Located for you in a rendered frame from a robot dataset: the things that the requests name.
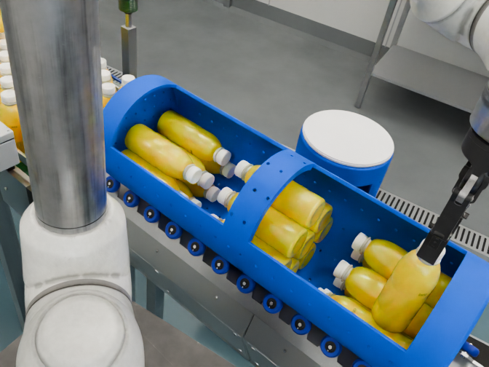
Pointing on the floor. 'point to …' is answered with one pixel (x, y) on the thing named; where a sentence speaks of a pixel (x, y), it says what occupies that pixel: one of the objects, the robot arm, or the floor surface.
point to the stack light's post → (129, 50)
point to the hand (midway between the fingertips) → (438, 237)
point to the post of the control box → (12, 264)
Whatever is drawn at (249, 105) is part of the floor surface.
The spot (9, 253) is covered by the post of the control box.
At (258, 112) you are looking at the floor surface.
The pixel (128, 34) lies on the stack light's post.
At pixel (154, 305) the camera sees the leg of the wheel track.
